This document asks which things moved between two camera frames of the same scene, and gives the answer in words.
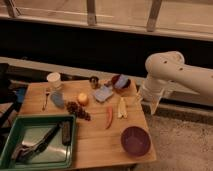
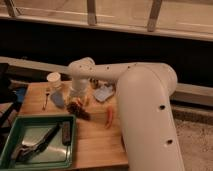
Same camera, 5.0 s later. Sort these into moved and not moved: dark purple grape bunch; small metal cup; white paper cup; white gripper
Moved: white gripper
Not moved: dark purple grape bunch; white paper cup; small metal cup
